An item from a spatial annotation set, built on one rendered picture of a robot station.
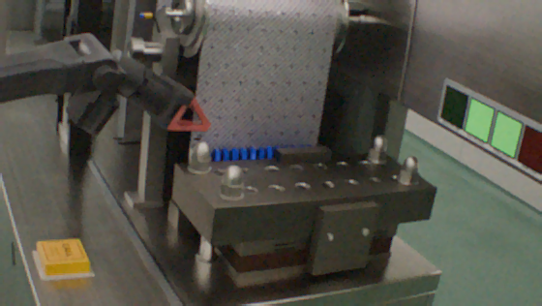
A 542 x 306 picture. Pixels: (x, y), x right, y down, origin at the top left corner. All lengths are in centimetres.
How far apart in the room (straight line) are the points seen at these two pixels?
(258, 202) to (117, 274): 24
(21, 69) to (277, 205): 41
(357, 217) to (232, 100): 27
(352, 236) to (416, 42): 33
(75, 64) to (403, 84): 55
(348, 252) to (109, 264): 37
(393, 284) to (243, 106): 38
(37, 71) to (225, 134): 38
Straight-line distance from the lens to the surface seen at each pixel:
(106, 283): 103
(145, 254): 111
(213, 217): 99
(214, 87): 114
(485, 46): 106
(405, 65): 121
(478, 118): 106
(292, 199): 104
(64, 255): 105
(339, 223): 107
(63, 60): 97
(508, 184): 422
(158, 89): 108
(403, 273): 118
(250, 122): 119
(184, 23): 113
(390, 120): 152
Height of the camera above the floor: 144
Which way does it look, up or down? 20 degrees down
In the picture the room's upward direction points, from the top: 8 degrees clockwise
